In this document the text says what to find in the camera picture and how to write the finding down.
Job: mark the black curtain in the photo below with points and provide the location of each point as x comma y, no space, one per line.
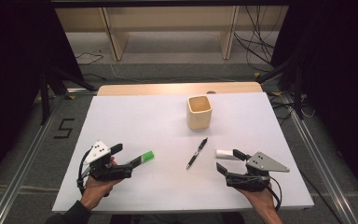
345,77
9,77

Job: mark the cream square ceramic cup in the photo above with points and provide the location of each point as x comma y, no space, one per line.
199,119

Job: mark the aluminium floor rail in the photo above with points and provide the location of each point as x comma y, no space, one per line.
21,174
320,161

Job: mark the black pen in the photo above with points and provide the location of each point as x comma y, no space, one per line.
196,153

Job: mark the black tripod stand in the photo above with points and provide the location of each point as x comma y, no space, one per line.
45,99
297,90

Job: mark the person's left hand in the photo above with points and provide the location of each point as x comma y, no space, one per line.
98,189

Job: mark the white foam board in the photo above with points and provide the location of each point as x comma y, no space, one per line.
155,124

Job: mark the person's right hand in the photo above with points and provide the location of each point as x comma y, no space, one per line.
259,197

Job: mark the light wooden table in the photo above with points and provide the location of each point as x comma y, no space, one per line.
167,88

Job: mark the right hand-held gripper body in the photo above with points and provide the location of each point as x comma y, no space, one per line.
254,179

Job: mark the light wooden desk frame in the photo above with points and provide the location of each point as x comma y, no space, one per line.
118,43

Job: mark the black metal bar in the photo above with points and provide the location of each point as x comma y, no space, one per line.
167,3

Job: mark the white marker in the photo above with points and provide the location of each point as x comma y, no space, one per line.
225,154

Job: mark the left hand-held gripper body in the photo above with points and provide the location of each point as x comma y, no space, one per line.
101,169

